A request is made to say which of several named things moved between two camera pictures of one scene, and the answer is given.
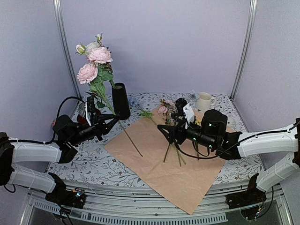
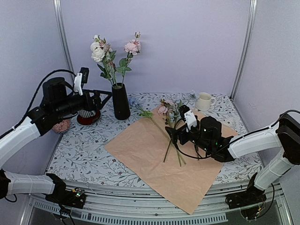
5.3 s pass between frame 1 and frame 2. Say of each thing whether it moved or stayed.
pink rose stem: moved
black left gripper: moved
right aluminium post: stayed
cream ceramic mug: stayed
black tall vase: stayed
